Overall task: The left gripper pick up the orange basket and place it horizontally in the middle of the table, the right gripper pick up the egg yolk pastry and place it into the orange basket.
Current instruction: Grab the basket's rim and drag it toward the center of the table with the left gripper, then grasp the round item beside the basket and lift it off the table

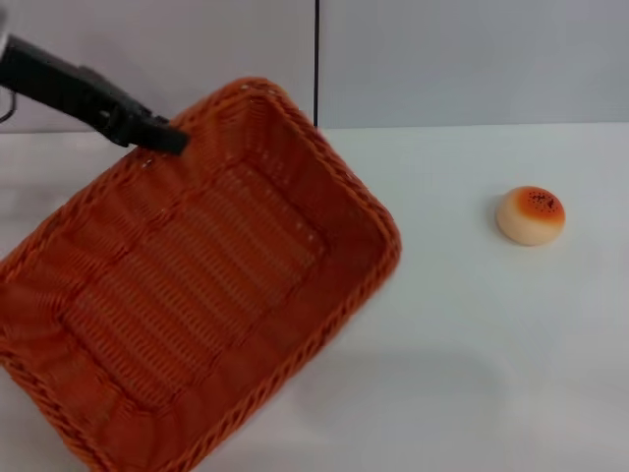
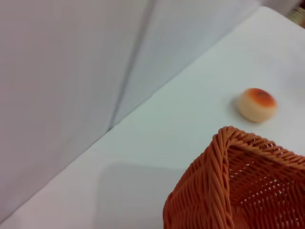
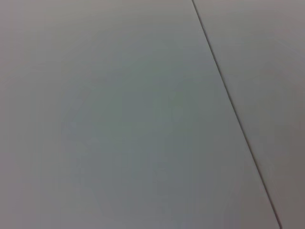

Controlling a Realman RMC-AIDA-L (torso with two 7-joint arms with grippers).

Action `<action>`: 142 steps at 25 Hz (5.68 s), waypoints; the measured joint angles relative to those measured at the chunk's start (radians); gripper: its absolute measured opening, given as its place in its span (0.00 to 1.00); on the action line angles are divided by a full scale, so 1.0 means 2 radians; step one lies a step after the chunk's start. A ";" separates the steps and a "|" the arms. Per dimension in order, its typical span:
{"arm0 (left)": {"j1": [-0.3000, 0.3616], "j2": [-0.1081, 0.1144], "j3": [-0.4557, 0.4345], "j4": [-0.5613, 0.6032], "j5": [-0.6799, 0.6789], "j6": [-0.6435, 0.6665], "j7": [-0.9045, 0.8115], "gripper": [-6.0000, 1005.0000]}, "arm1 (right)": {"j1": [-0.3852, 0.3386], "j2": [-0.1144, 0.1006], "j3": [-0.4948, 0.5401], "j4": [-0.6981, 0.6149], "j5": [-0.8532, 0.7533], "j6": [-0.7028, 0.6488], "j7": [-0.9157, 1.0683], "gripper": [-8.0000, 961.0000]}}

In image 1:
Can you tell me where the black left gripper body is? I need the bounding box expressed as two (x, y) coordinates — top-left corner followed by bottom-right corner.
(0, 34), (123, 135)

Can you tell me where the grey left gripper cable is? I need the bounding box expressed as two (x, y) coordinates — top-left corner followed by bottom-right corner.
(0, 91), (19, 124)

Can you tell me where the orange woven plastic basket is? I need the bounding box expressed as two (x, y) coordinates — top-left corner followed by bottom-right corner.
(0, 76), (403, 472)

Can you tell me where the round toasted bread bun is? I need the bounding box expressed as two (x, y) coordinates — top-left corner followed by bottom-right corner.
(495, 185), (567, 246)

